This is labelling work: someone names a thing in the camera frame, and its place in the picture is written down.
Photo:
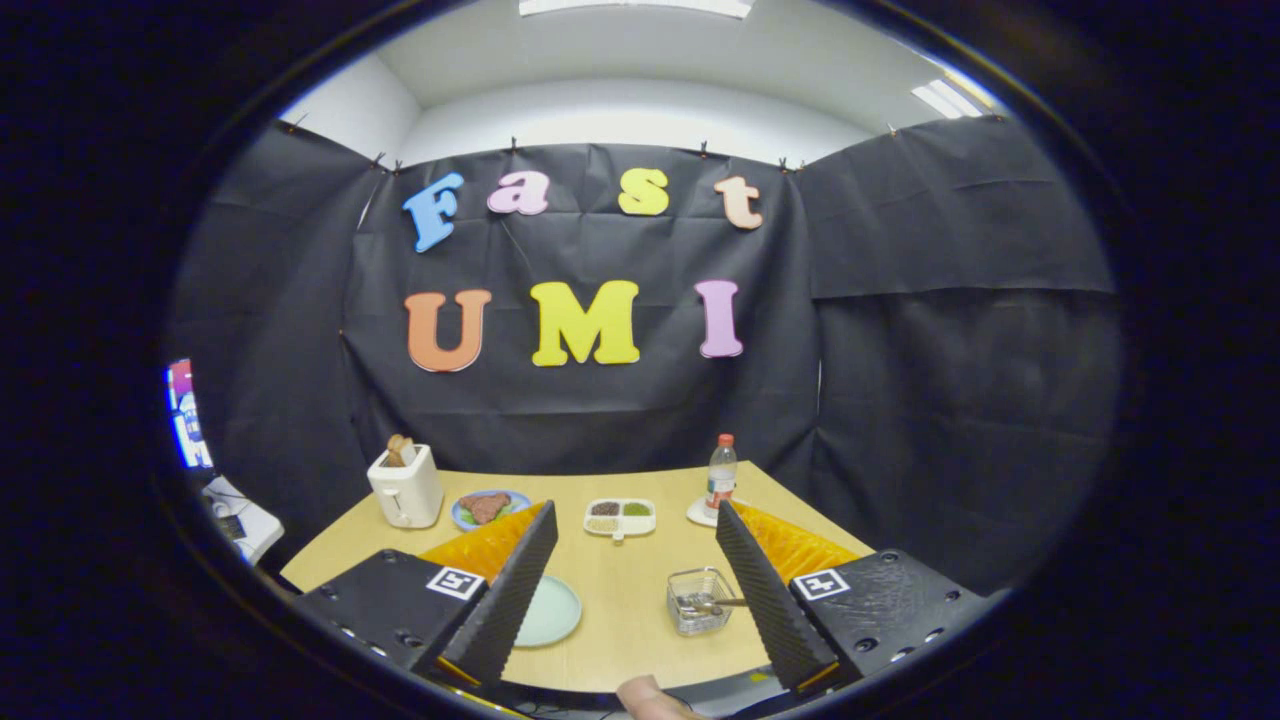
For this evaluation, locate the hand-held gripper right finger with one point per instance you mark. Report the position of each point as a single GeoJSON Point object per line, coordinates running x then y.
{"type": "Point", "coordinates": [765, 595]}

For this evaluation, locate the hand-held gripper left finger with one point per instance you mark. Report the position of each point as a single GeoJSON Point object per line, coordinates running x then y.
{"type": "Point", "coordinates": [510, 595]}

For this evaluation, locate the pale green plate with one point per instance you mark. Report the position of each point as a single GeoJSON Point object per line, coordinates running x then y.
{"type": "Point", "coordinates": [555, 610]}

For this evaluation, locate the brown steak piece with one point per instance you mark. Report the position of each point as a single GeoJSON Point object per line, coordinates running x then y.
{"type": "Point", "coordinates": [485, 508]}

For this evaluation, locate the blue plate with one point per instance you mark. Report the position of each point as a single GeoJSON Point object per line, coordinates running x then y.
{"type": "Point", "coordinates": [521, 497]}

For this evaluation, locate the white square coaster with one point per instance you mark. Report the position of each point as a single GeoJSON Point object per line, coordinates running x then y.
{"type": "Point", "coordinates": [700, 515]}

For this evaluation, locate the clear red-capped water bottle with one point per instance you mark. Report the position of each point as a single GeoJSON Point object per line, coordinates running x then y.
{"type": "Point", "coordinates": [721, 475]}

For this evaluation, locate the cream toaster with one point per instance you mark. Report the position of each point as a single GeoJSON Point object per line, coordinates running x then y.
{"type": "Point", "coordinates": [410, 495]}

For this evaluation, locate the white divided bean dish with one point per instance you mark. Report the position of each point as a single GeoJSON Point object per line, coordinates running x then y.
{"type": "Point", "coordinates": [640, 525]}

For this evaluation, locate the toasted bread slice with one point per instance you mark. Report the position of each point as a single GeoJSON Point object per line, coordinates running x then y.
{"type": "Point", "coordinates": [398, 452]}

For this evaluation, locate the black backdrop cloth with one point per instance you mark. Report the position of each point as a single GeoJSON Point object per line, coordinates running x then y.
{"type": "Point", "coordinates": [600, 420]}

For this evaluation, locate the white desk device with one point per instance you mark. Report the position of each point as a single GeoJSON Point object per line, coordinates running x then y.
{"type": "Point", "coordinates": [250, 520]}

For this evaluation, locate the lit computer screen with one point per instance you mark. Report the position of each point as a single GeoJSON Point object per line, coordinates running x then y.
{"type": "Point", "coordinates": [185, 420]}

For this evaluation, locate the small ceiling light panel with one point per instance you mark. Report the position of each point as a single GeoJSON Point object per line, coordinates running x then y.
{"type": "Point", "coordinates": [945, 98]}

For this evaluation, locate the long ceiling light panel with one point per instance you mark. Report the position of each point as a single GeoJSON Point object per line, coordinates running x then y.
{"type": "Point", "coordinates": [640, 6]}

